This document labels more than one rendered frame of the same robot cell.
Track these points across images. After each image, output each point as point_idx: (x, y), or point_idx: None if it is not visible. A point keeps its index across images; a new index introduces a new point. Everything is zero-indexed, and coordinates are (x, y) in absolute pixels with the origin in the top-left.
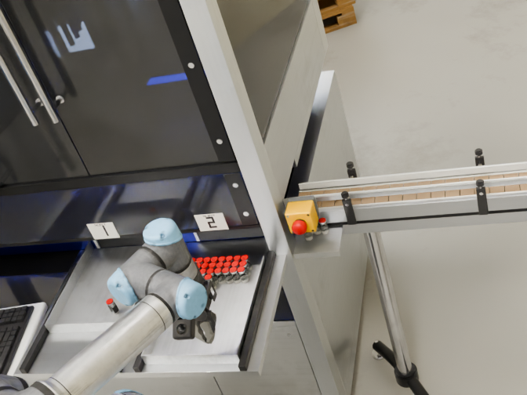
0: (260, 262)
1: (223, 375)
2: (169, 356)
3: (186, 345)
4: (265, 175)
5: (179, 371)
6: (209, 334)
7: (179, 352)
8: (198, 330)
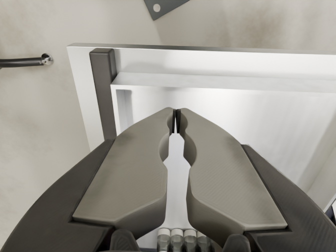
0: (148, 250)
1: (164, 46)
2: (315, 91)
3: (264, 128)
4: None
5: (281, 54)
6: (137, 134)
7: (280, 111)
8: (196, 158)
